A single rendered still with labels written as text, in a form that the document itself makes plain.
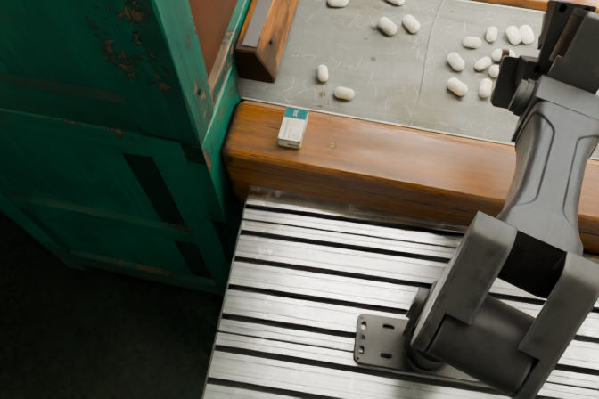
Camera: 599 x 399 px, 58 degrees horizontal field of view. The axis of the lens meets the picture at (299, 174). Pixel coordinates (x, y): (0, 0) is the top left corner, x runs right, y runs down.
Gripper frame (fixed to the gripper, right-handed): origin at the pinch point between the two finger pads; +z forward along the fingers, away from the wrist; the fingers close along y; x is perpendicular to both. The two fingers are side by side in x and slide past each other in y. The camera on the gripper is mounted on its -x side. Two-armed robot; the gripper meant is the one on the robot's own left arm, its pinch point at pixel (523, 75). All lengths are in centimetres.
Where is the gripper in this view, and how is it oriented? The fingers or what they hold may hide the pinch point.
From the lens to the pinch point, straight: 84.4
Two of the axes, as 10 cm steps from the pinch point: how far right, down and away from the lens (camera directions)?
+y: -9.8, -1.8, 1.2
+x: -1.3, 9.2, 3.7
